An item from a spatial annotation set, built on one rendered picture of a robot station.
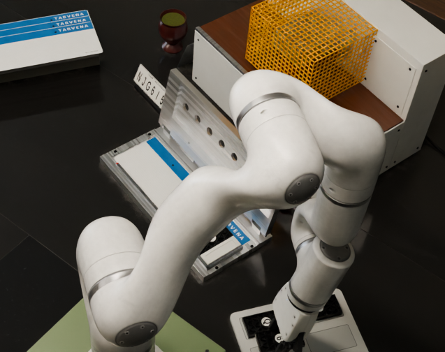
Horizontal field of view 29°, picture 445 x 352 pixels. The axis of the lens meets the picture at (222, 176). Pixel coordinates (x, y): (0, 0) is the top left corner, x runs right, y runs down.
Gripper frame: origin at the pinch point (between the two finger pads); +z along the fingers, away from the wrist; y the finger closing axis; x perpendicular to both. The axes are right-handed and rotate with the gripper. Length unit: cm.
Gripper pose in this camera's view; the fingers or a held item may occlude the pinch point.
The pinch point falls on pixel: (281, 334)
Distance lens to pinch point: 188.8
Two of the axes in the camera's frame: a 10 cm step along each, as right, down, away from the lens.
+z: -2.7, 6.4, 7.2
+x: 9.4, 0.0, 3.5
